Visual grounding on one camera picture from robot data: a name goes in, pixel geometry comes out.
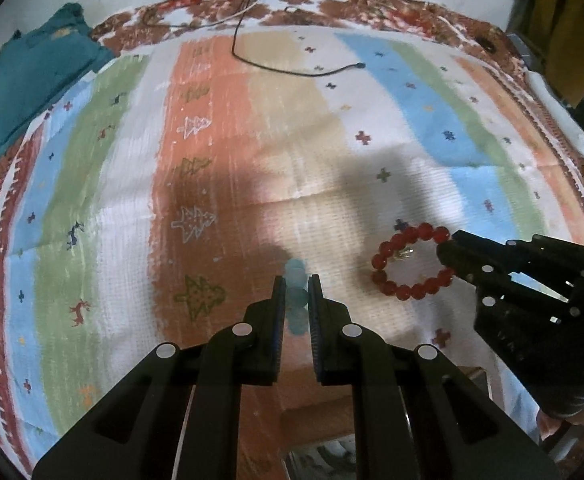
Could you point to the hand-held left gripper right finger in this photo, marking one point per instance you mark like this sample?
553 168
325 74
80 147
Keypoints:
324 340

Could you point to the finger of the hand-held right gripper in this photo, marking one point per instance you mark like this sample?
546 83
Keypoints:
547 257
472 267

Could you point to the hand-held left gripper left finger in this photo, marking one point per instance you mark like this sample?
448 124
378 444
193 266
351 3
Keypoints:
267 340

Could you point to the long white plastic object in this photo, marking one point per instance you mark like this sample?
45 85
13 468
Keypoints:
562 115

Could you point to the colourful striped cloth mat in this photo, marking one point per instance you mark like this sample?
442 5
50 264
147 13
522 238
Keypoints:
282 160

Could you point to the small black object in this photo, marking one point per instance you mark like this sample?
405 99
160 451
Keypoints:
485 43

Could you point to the brown hanging garment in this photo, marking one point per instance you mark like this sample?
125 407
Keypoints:
557 20

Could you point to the teal pillow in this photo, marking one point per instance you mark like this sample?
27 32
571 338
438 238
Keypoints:
36 67

